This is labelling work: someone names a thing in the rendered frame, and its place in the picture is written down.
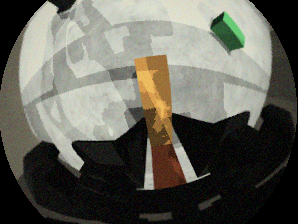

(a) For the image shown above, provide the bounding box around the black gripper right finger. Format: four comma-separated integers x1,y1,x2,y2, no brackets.
172,111,250,177

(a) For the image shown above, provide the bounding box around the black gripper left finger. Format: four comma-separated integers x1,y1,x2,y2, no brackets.
72,117,148,189

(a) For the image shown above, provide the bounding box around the green block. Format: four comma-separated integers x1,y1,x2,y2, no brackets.
210,11,246,51

